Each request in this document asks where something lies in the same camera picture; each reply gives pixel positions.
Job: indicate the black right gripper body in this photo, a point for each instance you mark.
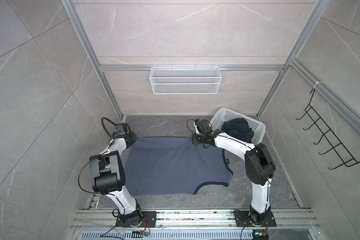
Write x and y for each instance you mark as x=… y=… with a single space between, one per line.
x=198 y=139

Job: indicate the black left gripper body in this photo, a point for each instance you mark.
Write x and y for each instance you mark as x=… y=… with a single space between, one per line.
x=131 y=137

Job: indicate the blue-grey tank top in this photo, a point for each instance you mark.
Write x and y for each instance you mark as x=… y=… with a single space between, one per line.
x=166 y=166

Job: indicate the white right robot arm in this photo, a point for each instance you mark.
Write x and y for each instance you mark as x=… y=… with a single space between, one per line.
x=259 y=167

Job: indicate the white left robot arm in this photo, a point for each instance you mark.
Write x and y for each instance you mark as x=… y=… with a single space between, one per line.
x=109 y=179

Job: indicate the dark navy tank top pile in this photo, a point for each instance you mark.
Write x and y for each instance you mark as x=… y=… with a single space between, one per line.
x=239 y=128

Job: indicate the white plastic laundry basket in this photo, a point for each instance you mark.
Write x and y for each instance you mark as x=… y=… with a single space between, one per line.
x=225 y=114

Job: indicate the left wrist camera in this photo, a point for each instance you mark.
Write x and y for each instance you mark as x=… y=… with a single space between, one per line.
x=122 y=129

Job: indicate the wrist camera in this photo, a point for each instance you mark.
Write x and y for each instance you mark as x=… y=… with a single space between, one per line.
x=122 y=129
x=203 y=126

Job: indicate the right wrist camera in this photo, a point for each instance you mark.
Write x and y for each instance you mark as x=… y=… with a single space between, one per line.
x=203 y=126

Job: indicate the white wire mesh wall basket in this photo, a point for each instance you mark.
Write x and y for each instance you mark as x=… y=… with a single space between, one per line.
x=185 y=80

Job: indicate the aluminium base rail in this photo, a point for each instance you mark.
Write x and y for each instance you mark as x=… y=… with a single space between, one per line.
x=200 y=219

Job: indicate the grey slotted cable duct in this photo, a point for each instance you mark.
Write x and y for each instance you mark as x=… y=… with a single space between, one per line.
x=169 y=235

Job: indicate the black wire hook rack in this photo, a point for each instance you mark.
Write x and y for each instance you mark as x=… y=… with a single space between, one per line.
x=328 y=134

